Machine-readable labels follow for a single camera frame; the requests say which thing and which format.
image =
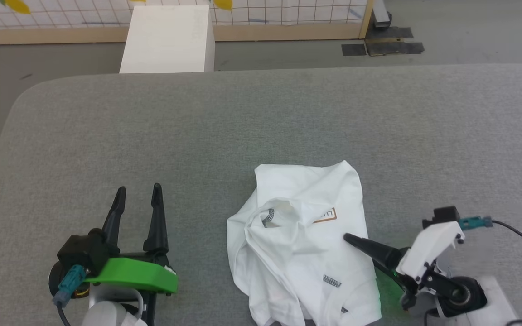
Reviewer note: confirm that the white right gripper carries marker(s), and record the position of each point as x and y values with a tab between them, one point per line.
428	249

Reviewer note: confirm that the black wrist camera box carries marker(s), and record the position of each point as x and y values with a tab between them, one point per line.
444	213
82	253

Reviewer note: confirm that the wood framed grid partition panel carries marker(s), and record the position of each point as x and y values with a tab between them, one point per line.
288	32

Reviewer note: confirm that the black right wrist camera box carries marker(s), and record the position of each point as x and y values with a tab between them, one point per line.
444	213

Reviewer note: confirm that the white t-shirt with grey stitching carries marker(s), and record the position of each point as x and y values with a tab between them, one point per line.
297	253

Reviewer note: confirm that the grey metal stand foot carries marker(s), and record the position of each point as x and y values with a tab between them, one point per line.
381	16

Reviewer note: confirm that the large black floor tape patch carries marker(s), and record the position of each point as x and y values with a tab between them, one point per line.
394	45

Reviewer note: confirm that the small black floor tape patch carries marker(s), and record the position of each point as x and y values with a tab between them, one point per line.
354	50

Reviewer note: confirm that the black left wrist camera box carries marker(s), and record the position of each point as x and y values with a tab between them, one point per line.
82	253

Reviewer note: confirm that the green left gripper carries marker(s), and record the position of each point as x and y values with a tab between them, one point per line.
134	276

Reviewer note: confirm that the white rectangular box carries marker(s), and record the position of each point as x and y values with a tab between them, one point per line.
166	40

